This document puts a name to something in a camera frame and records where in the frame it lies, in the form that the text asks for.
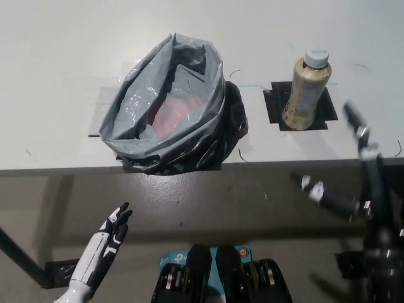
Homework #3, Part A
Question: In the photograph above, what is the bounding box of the grey black plastic bag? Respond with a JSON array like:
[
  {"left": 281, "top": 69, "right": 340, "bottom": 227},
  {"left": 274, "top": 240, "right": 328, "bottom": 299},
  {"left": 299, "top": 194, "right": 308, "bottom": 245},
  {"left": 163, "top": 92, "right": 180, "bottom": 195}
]
[{"left": 98, "top": 31, "right": 250, "bottom": 176}]

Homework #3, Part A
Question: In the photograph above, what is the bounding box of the black tape square marker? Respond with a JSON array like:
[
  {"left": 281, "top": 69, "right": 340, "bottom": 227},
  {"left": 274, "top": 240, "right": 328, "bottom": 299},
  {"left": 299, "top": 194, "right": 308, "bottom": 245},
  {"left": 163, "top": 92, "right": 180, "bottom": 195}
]
[{"left": 263, "top": 81, "right": 338, "bottom": 131}]

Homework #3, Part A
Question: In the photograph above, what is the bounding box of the pink soft packet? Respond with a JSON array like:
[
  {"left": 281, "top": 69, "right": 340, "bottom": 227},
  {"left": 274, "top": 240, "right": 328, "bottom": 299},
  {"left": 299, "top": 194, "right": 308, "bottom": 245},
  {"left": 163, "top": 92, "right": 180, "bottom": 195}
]
[{"left": 150, "top": 94, "right": 208, "bottom": 137}]

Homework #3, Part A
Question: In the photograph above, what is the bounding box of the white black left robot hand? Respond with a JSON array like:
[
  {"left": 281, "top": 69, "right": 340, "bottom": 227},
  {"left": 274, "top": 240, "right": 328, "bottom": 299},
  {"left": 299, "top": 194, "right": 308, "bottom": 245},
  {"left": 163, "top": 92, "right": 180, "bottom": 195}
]
[{"left": 69, "top": 201, "right": 133, "bottom": 285}]

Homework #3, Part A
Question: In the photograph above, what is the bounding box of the beige protein shake bottle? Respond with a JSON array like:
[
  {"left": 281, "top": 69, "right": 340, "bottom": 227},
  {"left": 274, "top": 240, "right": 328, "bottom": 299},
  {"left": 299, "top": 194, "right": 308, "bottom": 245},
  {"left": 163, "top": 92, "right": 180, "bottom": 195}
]
[{"left": 280, "top": 46, "right": 332, "bottom": 131}]

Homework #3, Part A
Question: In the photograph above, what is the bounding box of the black table leg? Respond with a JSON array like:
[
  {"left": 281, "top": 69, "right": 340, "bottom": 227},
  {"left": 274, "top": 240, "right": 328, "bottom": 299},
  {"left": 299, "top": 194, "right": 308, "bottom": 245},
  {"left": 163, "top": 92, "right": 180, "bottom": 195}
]
[{"left": 0, "top": 225, "right": 48, "bottom": 288}]

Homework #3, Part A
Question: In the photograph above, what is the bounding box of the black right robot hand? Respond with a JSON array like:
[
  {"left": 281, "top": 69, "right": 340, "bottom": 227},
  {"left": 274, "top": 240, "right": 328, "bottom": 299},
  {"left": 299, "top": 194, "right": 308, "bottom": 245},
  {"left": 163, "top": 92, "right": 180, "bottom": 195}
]
[{"left": 289, "top": 100, "right": 404, "bottom": 247}]

